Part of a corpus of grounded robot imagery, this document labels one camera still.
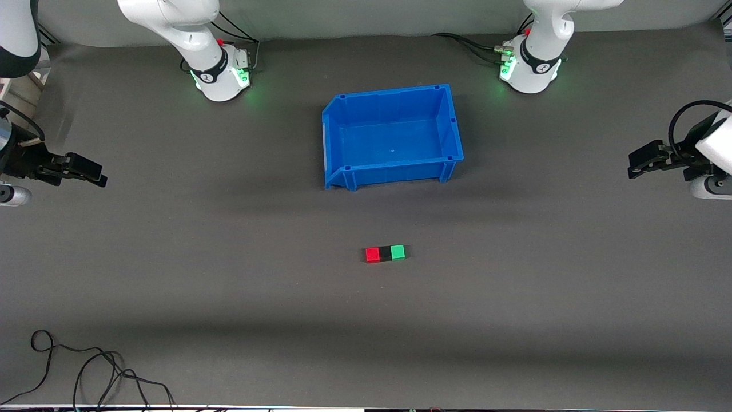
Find beige plastic bin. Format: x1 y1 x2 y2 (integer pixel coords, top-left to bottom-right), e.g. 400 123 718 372
0 64 52 124

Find dark grey table mat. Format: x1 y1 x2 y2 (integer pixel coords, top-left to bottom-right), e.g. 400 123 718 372
0 20 732 408

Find blue plastic storage bin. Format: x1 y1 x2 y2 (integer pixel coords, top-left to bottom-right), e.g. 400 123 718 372
321 84 464 192

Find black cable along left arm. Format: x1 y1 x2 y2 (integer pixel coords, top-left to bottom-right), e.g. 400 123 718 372
667 100 732 170

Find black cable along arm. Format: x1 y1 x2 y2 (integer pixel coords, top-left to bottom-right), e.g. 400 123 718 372
0 101 46 145
667 100 732 170

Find black cable along right arm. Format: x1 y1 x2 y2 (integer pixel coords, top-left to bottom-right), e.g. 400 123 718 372
0 101 46 145

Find loose thin black cable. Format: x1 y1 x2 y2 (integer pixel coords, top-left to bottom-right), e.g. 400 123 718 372
0 330 175 410

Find black right arm base cables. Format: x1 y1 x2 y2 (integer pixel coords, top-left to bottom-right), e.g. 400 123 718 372
207 10 261 74

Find black arm base cables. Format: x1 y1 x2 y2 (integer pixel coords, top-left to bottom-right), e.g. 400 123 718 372
431 14 536 65
207 10 261 74

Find black left arm base cables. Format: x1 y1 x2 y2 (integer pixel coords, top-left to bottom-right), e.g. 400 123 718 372
431 14 536 65

